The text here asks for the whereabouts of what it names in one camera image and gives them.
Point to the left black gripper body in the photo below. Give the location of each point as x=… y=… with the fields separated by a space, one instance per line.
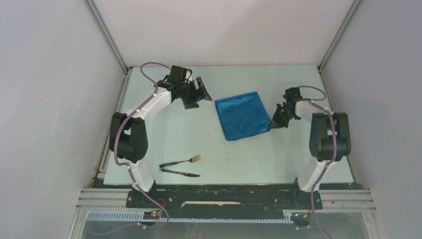
x=188 y=92

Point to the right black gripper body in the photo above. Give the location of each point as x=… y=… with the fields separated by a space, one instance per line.
x=281 y=118

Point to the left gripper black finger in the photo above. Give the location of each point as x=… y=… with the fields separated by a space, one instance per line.
x=202 y=92
x=190 y=105

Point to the blue cloth napkin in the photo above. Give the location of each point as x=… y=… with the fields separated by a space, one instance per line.
x=242 y=116

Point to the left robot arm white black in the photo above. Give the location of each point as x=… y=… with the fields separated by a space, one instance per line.
x=128 y=139

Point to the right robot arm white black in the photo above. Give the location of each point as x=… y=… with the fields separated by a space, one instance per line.
x=329 y=139

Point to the small circuit board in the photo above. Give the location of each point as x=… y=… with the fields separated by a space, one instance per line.
x=152 y=215

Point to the fork with black handle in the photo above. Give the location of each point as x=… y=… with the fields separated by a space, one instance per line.
x=191 y=160

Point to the knife with black handle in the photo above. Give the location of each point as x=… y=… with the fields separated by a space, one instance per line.
x=179 y=173

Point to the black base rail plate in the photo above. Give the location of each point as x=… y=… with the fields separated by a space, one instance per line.
x=275 y=196

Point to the aluminium frame rail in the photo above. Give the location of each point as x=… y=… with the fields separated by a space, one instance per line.
x=110 y=205

